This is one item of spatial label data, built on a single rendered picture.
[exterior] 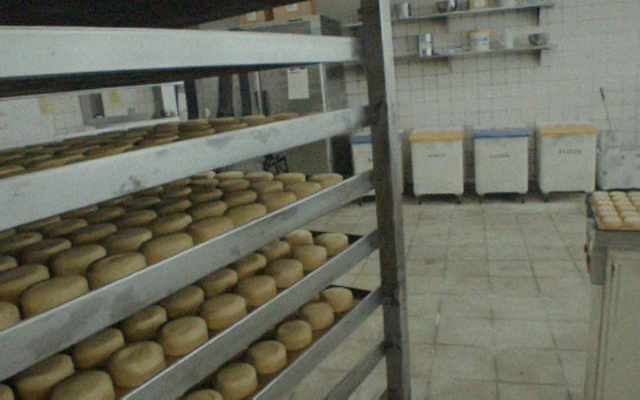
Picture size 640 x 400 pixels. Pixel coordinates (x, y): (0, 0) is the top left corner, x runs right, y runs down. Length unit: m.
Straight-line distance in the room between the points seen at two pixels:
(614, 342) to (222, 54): 1.50
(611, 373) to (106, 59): 1.65
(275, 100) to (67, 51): 4.83
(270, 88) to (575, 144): 3.09
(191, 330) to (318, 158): 4.63
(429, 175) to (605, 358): 3.69
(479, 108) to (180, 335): 5.36
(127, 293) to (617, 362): 1.56
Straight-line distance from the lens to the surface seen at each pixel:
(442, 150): 5.10
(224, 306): 0.53
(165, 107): 0.95
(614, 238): 1.60
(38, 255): 0.53
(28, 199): 0.34
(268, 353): 0.61
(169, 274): 0.41
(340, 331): 0.66
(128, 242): 0.50
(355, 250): 0.66
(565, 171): 5.23
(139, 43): 0.40
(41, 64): 0.35
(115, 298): 0.39
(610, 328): 1.70
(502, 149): 5.10
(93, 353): 0.51
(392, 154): 0.68
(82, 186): 0.36
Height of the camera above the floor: 1.37
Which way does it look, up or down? 13 degrees down
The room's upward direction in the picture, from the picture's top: 5 degrees counter-clockwise
